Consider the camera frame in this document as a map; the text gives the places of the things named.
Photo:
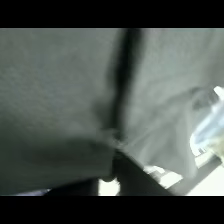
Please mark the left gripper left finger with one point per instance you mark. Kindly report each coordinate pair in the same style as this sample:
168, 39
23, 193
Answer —
80, 189

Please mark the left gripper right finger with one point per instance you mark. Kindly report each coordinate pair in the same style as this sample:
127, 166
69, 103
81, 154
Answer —
136, 181

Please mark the black garment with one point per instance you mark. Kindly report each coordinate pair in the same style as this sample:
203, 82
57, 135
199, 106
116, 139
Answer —
50, 100

